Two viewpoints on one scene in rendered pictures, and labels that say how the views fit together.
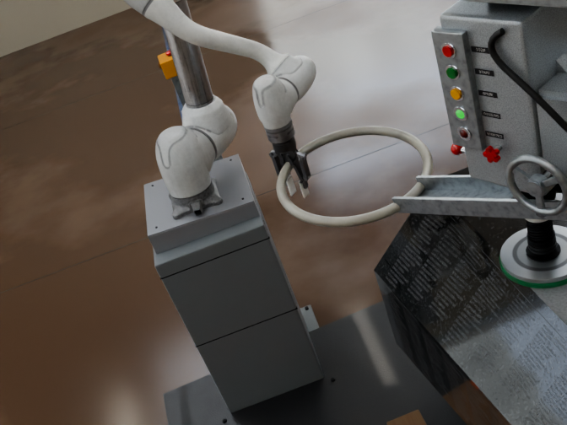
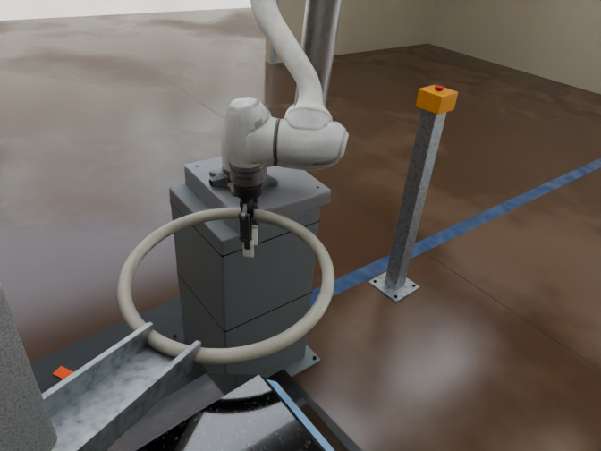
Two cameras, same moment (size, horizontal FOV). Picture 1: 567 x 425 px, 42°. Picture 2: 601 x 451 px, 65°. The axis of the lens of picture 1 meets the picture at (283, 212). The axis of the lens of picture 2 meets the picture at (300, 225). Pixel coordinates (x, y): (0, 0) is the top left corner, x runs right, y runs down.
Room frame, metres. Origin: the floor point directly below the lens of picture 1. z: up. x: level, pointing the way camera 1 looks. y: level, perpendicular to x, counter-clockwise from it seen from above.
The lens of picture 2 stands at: (1.55, -1.00, 1.67)
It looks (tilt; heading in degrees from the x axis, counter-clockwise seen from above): 34 degrees down; 51
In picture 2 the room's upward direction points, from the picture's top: 4 degrees clockwise
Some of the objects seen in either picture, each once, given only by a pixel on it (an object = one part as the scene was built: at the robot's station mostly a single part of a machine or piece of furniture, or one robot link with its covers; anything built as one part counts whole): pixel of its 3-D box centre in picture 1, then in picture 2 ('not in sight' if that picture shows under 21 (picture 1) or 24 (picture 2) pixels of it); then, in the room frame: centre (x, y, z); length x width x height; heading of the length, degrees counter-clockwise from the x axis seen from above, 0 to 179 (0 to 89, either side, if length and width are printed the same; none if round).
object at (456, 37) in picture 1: (461, 89); not in sight; (1.41, -0.45, 1.41); 0.08 x 0.03 x 0.28; 31
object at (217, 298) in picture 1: (238, 294); (243, 281); (2.30, 0.28, 0.40); 0.50 x 0.50 x 0.80; 1
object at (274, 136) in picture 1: (279, 130); (247, 170); (2.11, -0.08, 1.12); 0.09 x 0.09 x 0.06
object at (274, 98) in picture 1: (272, 98); (251, 131); (2.11, -0.09, 1.22); 0.13 x 0.11 x 0.16; 138
